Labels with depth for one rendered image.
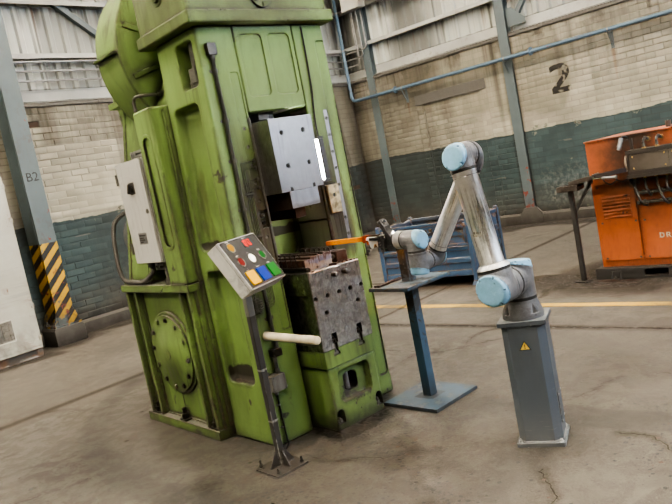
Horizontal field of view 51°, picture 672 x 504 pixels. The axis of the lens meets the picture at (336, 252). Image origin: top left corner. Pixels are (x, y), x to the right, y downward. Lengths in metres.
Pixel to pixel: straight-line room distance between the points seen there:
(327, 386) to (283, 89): 1.69
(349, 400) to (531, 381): 1.13
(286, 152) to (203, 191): 0.55
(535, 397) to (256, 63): 2.28
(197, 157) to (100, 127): 6.06
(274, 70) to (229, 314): 1.41
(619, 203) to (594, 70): 4.62
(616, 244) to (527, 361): 3.51
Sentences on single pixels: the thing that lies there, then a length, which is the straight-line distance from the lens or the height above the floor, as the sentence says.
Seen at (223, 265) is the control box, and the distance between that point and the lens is 3.35.
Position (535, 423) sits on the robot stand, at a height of 0.11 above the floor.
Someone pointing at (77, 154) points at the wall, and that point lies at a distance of 9.83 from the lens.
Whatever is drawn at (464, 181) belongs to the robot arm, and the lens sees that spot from 3.12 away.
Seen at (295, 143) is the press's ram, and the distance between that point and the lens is 3.89.
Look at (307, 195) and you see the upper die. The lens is 3.89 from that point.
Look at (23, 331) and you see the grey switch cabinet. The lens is 8.68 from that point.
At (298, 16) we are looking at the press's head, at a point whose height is 2.32.
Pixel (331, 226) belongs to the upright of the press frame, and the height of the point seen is 1.11.
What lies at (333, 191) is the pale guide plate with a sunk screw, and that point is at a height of 1.31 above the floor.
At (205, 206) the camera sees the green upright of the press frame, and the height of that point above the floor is 1.37.
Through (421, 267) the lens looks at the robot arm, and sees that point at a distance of 3.35.
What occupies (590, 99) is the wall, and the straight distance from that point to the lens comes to 11.04.
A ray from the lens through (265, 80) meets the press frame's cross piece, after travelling 4.04.
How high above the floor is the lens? 1.42
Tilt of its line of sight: 6 degrees down
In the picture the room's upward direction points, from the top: 11 degrees counter-clockwise
